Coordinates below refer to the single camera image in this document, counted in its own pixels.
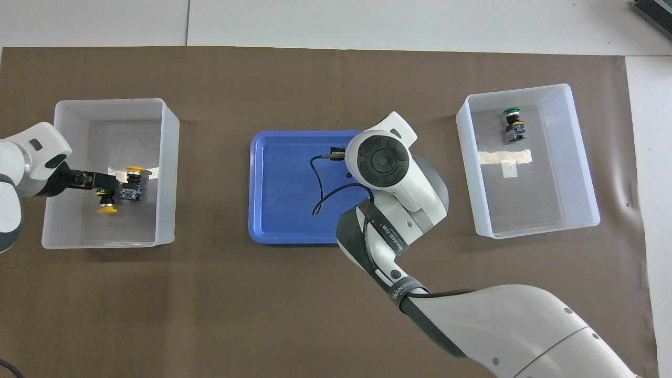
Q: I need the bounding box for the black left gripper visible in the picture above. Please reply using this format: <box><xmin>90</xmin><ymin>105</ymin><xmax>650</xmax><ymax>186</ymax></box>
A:
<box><xmin>39</xmin><ymin>162</ymin><xmax>120</xmax><ymax>197</ymax></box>

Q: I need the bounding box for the yellow push button switch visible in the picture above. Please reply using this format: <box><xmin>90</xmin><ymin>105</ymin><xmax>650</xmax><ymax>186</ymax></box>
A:
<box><xmin>96</xmin><ymin>189</ymin><xmax>119</xmax><ymax>215</ymax></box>
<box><xmin>120</xmin><ymin>166</ymin><xmax>145</xmax><ymax>203</ymax></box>

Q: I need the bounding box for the green push button switch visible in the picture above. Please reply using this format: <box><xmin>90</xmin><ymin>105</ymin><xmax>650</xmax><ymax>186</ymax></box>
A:
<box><xmin>502</xmin><ymin>107</ymin><xmax>527</xmax><ymax>145</ymax></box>

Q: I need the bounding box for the translucent white plastic box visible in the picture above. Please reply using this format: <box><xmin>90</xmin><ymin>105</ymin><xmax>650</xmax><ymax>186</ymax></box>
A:
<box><xmin>41</xmin><ymin>98</ymin><xmax>180</xmax><ymax>249</ymax></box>
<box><xmin>455</xmin><ymin>83</ymin><xmax>601</xmax><ymax>240</ymax></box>

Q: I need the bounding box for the brown table mat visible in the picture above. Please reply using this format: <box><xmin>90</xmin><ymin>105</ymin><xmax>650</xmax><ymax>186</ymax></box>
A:
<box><xmin>0</xmin><ymin>46</ymin><xmax>659</xmax><ymax>378</ymax></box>

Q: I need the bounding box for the blue plastic tray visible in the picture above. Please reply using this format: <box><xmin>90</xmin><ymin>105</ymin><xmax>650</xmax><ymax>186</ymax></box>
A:
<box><xmin>248</xmin><ymin>130</ymin><xmax>368</xmax><ymax>245</ymax></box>

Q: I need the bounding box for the grey ribbed device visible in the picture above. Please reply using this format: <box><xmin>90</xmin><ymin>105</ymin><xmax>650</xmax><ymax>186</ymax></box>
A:
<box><xmin>632</xmin><ymin>0</ymin><xmax>672</xmax><ymax>32</ymax></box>

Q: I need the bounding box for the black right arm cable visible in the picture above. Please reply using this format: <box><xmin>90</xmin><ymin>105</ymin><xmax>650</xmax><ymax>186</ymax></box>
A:
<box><xmin>309</xmin><ymin>148</ymin><xmax>479</xmax><ymax>301</ymax></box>

